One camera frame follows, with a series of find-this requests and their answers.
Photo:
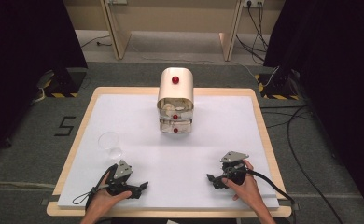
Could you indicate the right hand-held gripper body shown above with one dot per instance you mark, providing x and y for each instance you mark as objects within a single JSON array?
[{"x": 234, "y": 172}]

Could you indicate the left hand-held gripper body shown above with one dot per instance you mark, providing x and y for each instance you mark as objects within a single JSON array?
[{"x": 121, "y": 180}]

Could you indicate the person's right hand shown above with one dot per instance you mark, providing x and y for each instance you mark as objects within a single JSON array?
[{"x": 248, "y": 191}]

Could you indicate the person's left hand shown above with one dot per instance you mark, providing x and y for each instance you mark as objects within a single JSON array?
[{"x": 104, "y": 200}]

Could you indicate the white foam board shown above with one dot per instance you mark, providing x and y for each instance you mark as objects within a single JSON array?
[{"x": 177, "y": 161}]

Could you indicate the clear glass cup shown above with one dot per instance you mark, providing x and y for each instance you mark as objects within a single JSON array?
[{"x": 109, "y": 141}]

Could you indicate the yellow black striped stand base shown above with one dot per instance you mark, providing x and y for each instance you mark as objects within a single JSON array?
[
  {"x": 275, "y": 87},
  {"x": 63, "y": 84}
]

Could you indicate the cream drawer cabinet red knobs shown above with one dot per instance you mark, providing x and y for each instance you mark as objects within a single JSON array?
[{"x": 175, "y": 90}]

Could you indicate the black curtain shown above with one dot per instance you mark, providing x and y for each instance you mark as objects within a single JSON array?
[
  {"x": 335, "y": 77},
  {"x": 24, "y": 62}
]

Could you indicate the light wooden desk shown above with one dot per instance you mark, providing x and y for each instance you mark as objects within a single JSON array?
[{"x": 174, "y": 21}]

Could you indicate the white wall socket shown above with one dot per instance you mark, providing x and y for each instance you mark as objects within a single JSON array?
[{"x": 253, "y": 2}]

